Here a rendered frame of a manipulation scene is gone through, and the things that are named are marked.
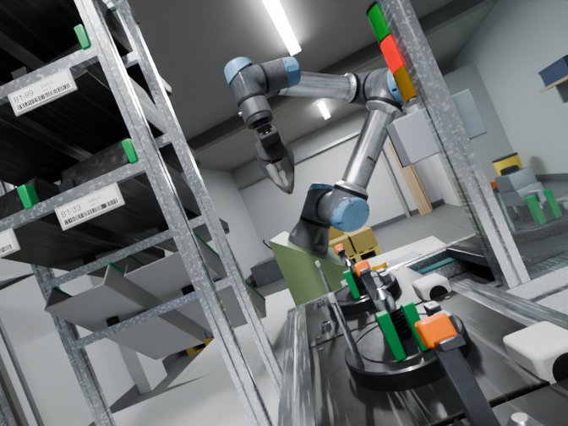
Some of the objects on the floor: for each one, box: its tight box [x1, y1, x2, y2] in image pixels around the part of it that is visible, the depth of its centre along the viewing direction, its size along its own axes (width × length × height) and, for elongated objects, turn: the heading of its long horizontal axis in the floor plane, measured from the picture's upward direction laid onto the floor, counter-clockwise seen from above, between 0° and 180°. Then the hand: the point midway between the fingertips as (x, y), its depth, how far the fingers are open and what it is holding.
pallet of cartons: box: [329, 226, 382, 263], centre depth 616 cm, size 133×101×77 cm
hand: (288, 188), depth 83 cm, fingers closed
